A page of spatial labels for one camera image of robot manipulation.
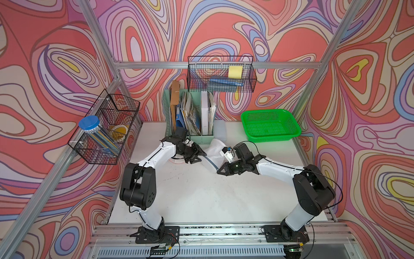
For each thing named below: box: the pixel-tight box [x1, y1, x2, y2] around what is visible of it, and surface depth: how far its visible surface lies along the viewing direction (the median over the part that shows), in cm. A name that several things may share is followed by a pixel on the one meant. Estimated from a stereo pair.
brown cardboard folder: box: [170, 79, 181, 133], surface depth 93 cm
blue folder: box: [175, 104, 186, 129], surface depth 95 cm
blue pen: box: [209, 78, 245, 87], surface depth 90 cm
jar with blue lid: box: [78, 114, 121, 156], surface depth 64 cm
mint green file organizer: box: [162, 89, 217, 146], surface depth 100 cm
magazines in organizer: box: [179, 91, 202, 136], surface depth 100 cm
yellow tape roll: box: [111, 124, 129, 141], surface depth 80 cm
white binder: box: [201, 90, 210, 136], surface depth 100 cm
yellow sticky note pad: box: [228, 65, 244, 79], surface depth 90 cm
